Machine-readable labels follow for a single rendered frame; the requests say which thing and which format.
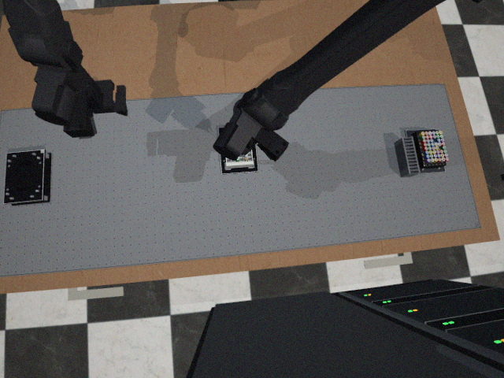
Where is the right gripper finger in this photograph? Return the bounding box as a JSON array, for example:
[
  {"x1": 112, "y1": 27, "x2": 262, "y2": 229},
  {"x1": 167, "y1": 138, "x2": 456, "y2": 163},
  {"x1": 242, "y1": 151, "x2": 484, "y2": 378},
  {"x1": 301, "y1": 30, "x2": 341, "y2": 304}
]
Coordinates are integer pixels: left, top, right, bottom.
[{"x1": 117, "y1": 85, "x2": 128, "y2": 116}]

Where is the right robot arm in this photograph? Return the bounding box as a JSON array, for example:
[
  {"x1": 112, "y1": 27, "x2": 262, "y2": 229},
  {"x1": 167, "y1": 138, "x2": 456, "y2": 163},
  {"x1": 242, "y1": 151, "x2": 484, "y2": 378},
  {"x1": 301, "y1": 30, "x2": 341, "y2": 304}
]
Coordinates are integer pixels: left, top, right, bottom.
[{"x1": 2, "y1": 0, "x2": 104, "y2": 139}]

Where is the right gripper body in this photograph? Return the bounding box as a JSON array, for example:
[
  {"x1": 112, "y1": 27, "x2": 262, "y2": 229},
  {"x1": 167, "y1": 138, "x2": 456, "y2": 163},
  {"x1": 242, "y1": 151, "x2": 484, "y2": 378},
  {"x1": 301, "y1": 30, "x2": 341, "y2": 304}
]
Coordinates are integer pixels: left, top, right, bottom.
[{"x1": 76, "y1": 75, "x2": 125, "y2": 114}]

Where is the black rack of coloured-cap vials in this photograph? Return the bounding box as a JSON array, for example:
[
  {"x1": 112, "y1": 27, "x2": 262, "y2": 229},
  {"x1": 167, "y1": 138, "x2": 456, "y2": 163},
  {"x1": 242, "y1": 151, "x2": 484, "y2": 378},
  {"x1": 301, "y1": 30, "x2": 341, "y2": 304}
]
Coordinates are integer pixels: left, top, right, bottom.
[{"x1": 411, "y1": 130, "x2": 447, "y2": 169}]

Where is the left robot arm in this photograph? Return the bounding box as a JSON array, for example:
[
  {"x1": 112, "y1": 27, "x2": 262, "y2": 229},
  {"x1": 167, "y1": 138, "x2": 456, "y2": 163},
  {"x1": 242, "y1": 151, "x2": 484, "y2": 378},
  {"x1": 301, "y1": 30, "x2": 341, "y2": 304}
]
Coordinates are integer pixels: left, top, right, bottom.
[{"x1": 213, "y1": 0, "x2": 446, "y2": 161}]

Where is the white grid rack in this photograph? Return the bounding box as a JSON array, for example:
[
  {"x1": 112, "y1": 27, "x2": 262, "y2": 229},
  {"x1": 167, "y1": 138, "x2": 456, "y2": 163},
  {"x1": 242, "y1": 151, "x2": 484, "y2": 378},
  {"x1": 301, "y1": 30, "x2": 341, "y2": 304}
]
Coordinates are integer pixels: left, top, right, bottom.
[{"x1": 226, "y1": 150, "x2": 254, "y2": 169}]

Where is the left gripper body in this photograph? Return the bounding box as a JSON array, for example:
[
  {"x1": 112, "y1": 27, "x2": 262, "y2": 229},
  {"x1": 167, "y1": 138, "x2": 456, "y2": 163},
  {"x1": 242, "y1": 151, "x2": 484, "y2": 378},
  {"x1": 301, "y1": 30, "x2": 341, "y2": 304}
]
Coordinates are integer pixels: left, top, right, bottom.
[{"x1": 241, "y1": 143, "x2": 257, "y2": 155}]

